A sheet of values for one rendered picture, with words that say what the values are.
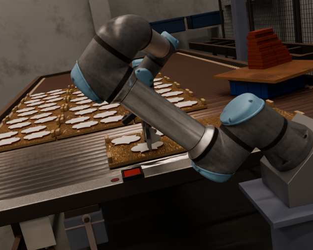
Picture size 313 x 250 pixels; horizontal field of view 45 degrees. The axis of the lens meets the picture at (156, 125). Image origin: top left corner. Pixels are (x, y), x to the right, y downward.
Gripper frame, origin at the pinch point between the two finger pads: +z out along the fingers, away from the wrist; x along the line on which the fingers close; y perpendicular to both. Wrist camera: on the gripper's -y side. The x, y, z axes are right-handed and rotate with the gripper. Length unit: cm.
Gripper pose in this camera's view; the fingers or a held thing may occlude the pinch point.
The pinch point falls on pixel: (147, 146)
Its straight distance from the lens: 155.4
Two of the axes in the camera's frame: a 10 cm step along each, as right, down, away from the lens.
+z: 1.2, 9.6, 2.7
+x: -1.7, -2.4, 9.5
